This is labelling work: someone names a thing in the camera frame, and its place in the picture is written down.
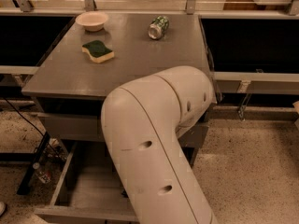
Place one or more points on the grey drawer cabinet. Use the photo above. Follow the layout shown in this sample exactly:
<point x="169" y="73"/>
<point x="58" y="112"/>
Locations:
<point x="69" y="82"/>

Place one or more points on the closed grey top drawer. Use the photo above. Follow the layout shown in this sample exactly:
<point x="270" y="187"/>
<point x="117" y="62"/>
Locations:
<point x="88" y="128"/>

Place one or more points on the open grey middle drawer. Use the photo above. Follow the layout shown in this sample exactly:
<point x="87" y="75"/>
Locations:
<point x="87" y="196"/>

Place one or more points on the green yellow sponge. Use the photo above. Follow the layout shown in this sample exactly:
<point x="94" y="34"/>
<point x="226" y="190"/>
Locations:
<point x="97" y="51"/>

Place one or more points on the green soda can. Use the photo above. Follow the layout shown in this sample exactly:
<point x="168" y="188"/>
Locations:
<point x="158" y="27"/>

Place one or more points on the beige bowl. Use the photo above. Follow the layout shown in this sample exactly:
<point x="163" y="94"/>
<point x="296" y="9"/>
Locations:
<point x="92" y="21"/>

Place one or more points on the clear plastic bottle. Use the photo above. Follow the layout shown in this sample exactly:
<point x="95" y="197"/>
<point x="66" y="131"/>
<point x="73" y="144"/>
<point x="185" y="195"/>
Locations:
<point x="43" y="175"/>

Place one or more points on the metal bracket under shelf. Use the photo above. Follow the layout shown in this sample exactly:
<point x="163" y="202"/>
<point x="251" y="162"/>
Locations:
<point x="243" y="89"/>

